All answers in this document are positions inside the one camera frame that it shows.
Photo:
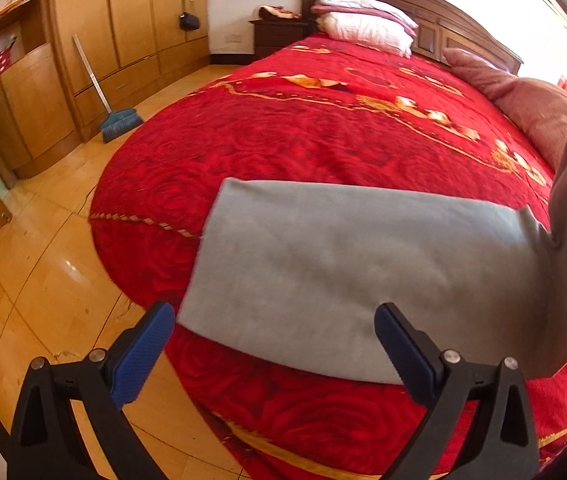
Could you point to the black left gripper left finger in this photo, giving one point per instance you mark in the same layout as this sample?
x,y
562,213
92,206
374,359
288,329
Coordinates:
x,y
46,442

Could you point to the white lower pillow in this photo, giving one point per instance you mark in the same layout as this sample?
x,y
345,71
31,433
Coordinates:
x,y
367,31

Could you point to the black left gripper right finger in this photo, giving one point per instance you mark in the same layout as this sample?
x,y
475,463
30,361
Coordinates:
x,y
501,442

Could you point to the items on nightstand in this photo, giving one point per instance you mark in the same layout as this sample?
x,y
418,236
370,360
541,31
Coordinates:
x,y
277,14

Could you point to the grey knit pants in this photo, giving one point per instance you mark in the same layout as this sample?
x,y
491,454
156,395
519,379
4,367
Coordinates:
x,y
292,273

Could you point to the dark wooden headboard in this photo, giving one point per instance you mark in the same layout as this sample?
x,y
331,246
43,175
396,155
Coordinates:
x,y
442,25

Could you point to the pink upper pillow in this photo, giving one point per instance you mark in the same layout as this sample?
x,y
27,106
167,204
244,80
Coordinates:
x,y
368,7

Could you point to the black bag on wardrobe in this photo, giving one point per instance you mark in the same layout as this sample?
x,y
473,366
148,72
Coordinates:
x,y
189,22

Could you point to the wooden wardrobe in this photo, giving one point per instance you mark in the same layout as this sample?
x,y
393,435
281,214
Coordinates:
x,y
74,60

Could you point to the dark wooden nightstand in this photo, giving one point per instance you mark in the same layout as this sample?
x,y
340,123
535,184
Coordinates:
x,y
272,36

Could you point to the pink quilted duvet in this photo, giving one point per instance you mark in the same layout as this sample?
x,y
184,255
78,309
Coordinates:
x,y
538,108

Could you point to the red floral bedspread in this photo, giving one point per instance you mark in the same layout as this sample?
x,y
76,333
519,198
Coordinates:
x,y
328,112

